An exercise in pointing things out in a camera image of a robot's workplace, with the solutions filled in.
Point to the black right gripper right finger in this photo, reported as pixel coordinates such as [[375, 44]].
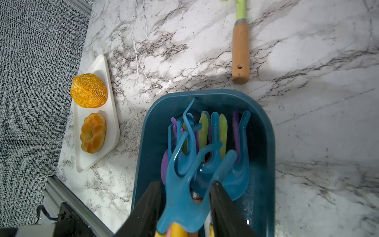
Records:
[[227, 220]]

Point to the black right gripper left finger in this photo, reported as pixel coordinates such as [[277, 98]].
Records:
[[142, 221]]

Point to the teal storage box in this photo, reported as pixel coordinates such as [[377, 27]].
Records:
[[257, 205]]

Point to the purple rake pink handle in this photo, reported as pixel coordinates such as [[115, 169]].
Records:
[[172, 142], [236, 121]]

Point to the light green rake brown handle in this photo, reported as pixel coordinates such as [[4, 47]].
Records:
[[205, 133]]

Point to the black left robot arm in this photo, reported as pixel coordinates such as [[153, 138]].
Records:
[[67, 224]]

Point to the white rectangular plate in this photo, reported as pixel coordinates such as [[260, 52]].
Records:
[[85, 160]]

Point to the glazed ring donut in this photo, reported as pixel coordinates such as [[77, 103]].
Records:
[[93, 133]]

